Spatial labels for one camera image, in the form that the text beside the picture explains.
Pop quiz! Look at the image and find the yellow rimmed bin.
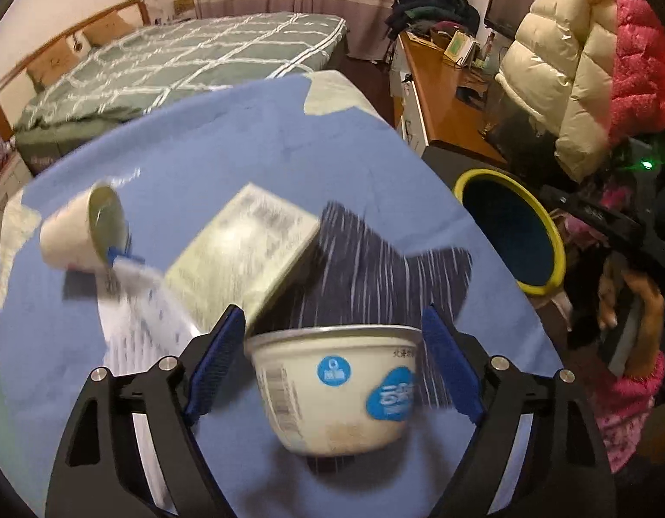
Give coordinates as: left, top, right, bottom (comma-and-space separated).
452, 168, 567, 297

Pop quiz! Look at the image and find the blue star blanket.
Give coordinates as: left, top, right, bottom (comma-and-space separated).
0, 70, 567, 518

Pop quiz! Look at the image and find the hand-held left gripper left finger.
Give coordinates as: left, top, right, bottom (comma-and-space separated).
44, 305, 247, 518

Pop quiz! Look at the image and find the wooden bed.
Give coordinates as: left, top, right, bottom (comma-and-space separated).
0, 0, 348, 174

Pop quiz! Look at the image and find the pile of dark clothes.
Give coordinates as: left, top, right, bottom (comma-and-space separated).
386, 0, 481, 38

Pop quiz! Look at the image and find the cream down jacket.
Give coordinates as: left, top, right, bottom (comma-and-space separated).
494, 0, 624, 184

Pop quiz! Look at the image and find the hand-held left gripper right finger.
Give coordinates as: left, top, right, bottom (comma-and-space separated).
421, 306, 619, 518

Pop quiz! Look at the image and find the long white cardboard box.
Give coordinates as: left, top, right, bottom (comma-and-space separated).
164, 182, 321, 338

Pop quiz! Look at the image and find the red dotted down jacket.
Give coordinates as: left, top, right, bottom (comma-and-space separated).
607, 0, 665, 146

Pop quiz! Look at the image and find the white yogurt cup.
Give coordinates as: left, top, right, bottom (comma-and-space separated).
243, 325, 422, 457

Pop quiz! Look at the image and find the white paper cup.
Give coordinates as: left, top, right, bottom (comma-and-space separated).
39, 184, 131, 272

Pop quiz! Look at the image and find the green white box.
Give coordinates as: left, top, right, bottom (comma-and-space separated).
443, 29, 476, 63

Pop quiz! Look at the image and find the person's right hand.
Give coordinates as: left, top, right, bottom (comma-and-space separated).
596, 256, 665, 379

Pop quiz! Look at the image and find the wooden desk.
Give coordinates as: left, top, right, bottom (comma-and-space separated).
394, 29, 508, 168

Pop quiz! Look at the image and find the pink floral garment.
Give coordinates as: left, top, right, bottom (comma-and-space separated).
559, 183, 635, 252

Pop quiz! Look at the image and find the green plaid duvet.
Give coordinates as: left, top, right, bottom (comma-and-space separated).
14, 11, 348, 144

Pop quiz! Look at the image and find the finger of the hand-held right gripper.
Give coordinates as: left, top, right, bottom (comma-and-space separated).
537, 184, 600, 219

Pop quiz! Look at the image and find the person's right forearm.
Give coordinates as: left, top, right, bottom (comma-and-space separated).
594, 351, 665, 476

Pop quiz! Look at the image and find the brown pillow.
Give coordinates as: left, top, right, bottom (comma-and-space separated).
83, 11, 133, 47
27, 46, 77, 84

